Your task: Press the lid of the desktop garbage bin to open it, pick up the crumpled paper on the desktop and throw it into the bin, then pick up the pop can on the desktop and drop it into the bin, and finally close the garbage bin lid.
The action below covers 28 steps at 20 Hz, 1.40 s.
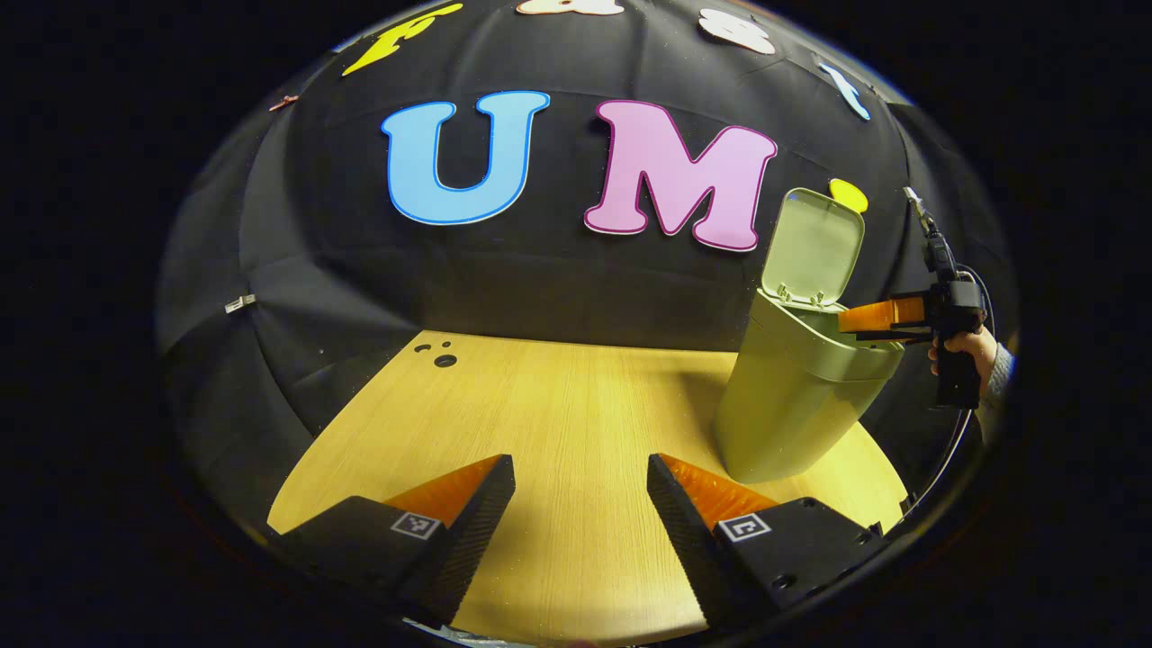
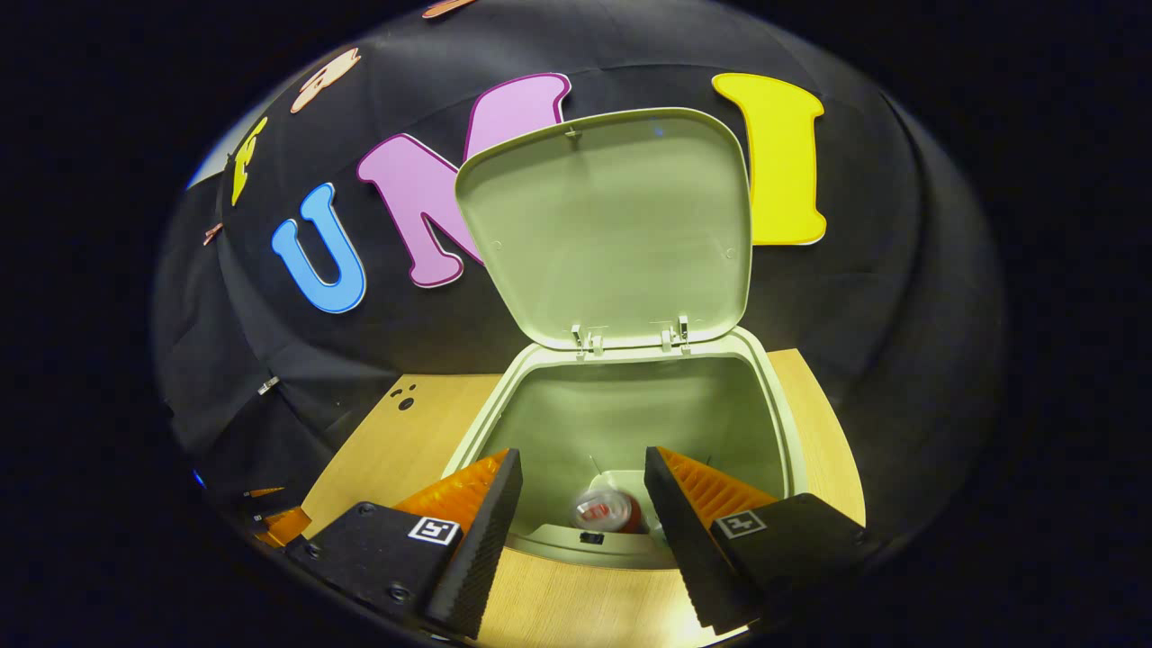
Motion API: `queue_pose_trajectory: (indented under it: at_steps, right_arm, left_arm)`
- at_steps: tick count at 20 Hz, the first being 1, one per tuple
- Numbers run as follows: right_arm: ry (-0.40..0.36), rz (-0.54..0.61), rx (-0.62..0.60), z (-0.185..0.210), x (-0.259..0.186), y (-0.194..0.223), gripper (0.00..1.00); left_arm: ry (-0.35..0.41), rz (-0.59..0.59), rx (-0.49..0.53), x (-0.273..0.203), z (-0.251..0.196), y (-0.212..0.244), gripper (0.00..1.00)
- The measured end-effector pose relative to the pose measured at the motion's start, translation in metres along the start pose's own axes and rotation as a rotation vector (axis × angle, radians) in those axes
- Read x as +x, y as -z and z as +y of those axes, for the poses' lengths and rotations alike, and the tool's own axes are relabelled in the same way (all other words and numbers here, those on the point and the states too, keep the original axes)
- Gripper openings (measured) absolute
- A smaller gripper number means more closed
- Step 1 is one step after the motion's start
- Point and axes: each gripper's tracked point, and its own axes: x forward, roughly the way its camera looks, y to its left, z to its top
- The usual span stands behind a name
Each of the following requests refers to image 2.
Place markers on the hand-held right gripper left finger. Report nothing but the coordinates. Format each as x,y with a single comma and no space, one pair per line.
472,558

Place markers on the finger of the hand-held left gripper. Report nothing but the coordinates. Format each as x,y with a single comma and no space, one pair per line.
286,525
263,493

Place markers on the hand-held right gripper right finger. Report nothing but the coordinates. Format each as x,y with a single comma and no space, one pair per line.
688,540

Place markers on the wooden desktop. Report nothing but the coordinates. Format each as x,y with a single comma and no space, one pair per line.
396,459

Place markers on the pale green garbage bin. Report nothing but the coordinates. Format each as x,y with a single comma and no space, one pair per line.
612,234

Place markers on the pink cloth clip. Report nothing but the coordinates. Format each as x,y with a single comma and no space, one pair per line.
212,234

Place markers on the silver cloth clip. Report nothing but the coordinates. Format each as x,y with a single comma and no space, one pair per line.
267,385

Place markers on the red pop can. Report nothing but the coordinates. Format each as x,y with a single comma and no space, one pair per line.
607,511

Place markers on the black backdrop cloth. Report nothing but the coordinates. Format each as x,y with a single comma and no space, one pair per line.
900,315

